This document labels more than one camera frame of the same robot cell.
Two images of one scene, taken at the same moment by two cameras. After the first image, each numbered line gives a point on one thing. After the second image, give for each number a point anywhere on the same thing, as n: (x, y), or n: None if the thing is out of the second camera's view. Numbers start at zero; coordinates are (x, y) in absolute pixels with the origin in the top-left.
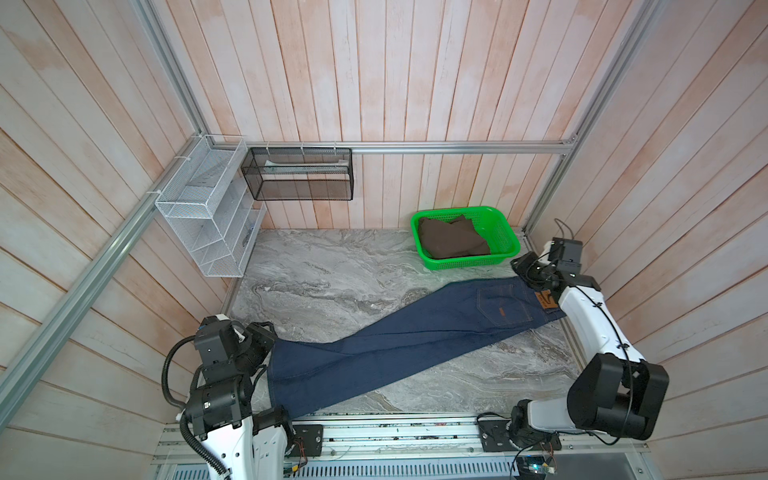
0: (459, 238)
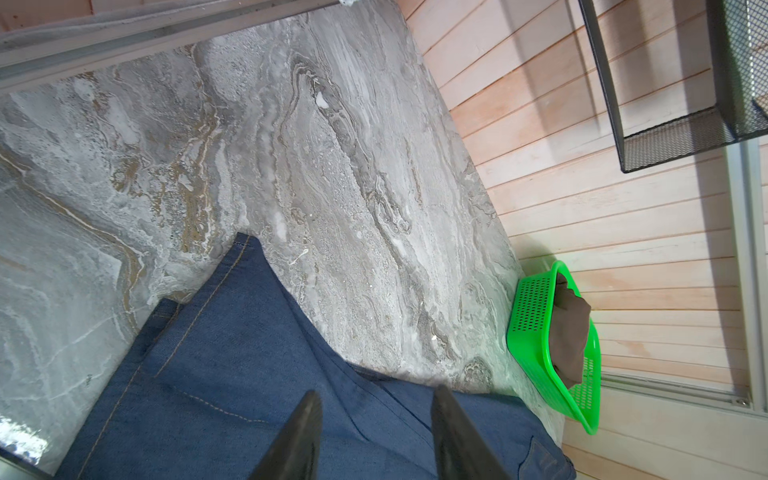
0: (569, 333)
